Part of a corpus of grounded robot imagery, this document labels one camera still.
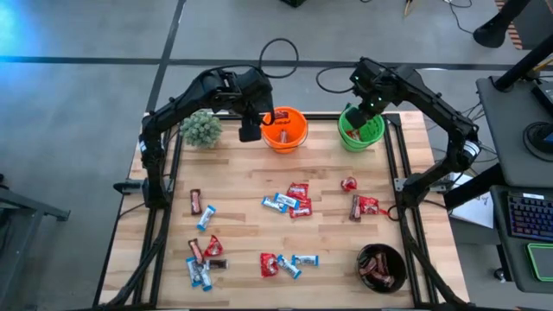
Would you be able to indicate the orange plastic bucket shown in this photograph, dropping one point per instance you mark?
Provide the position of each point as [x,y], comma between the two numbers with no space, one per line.
[294,138]

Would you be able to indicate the grey metal bracket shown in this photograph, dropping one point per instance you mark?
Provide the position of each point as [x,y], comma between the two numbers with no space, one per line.
[399,185]

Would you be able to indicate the black monitor stand base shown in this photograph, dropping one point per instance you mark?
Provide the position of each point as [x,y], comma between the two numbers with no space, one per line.
[538,136]

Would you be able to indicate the red Skittles candy bag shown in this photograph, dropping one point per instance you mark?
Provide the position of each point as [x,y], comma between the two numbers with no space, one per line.
[369,205]
[213,247]
[268,264]
[298,190]
[301,210]
[354,135]
[348,184]

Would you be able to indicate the brown chocolate candy bar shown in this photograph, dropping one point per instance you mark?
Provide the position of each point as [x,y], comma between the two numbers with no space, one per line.
[368,266]
[381,261]
[195,251]
[383,279]
[355,208]
[218,264]
[195,202]

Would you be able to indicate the black stand foot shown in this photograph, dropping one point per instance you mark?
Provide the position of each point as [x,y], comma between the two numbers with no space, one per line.
[492,32]

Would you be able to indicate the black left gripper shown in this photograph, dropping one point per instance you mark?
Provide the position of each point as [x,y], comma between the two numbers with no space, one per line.
[255,93]

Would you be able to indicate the artificial green potted plant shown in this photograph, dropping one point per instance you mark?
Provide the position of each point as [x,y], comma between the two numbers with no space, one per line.
[201,129]

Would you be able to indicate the black desk leg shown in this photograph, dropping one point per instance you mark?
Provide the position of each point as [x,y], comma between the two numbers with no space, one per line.
[475,188]

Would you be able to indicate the black pole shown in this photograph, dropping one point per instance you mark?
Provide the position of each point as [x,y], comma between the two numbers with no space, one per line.
[518,69]

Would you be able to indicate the grey metal bench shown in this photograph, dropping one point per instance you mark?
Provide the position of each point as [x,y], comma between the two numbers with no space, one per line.
[26,207]

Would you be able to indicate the dark grey lower desk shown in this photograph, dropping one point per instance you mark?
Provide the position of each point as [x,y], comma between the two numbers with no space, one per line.
[503,259]

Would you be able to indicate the green edged pad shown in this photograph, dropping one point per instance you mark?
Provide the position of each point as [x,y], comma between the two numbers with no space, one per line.
[544,261]

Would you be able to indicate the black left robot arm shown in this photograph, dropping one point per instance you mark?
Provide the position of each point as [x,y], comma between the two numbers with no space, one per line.
[173,108]

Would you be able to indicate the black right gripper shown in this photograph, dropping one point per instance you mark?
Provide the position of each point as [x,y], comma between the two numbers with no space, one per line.
[369,84]

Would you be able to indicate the black backlit keyboard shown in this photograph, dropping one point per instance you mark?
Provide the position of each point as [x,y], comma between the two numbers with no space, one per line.
[531,216]

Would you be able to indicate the orange black striped mat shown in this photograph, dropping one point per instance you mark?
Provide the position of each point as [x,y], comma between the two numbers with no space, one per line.
[514,36]

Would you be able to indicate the black bowl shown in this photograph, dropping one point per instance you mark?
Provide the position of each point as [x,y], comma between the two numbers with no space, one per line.
[402,270]

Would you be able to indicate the small red scrap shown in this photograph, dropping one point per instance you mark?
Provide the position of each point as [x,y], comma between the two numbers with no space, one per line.
[383,212]

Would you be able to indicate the black side bracket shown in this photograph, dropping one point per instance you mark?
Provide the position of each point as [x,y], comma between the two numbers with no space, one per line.
[127,187]

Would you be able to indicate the white paper sheet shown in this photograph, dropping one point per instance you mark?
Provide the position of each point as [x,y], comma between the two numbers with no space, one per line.
[475,211]

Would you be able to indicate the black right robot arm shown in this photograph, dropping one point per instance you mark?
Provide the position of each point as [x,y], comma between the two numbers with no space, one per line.
[432,108]

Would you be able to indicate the green plastic bucket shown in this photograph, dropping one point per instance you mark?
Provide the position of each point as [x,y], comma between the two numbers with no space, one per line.
[373,129]

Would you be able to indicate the dark grey desk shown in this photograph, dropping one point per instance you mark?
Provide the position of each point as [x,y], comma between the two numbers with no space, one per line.
[505,129]
[503,259]

